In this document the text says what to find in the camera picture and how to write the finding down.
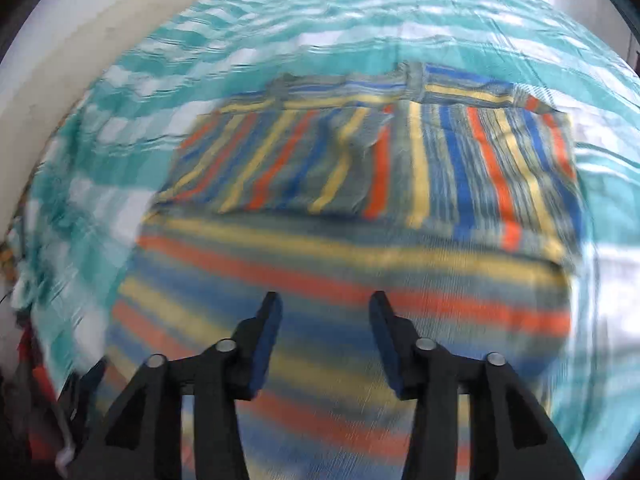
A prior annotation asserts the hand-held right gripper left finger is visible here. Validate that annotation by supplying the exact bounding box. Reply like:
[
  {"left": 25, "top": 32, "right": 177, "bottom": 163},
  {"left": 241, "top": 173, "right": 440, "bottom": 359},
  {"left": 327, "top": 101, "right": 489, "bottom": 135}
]
[{"left": 67, "top": 291, "right": 284, "bottom": 480}]

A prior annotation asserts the teal checked bed cover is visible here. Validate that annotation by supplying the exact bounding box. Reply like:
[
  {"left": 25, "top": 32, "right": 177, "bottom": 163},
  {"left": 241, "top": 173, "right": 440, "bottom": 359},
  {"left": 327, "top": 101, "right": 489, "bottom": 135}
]
[{"left": 10, "top": 0, "right": 640, "bottom": 476}]

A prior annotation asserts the orange patterned cloth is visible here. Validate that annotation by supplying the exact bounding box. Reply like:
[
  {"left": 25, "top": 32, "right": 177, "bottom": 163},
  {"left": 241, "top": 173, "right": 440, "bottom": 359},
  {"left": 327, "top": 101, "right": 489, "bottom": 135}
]
[{"left": 0, "top": 240, "right": 18, "bottom": 286}]

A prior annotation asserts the striped t-shirt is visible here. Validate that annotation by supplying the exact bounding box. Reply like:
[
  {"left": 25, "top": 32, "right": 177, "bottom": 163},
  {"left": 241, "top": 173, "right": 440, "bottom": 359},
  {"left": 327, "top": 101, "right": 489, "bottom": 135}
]
[{"left": 90, "top": 60, "right": 586, "bottom": 480}]

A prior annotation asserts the cream headboard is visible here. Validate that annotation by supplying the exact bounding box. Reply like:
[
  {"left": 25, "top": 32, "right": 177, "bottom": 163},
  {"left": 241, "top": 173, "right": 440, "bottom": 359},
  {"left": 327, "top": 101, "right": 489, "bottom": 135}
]
[{"left": 0, "top": 0, "right": 231, "bottom": 241}]

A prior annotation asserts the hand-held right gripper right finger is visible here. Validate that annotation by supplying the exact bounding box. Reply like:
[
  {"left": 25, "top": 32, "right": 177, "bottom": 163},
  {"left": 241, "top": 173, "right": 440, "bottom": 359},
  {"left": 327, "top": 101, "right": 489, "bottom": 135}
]
[{"left": 369, "top": 290, "right": 586, "bottom": 480}]

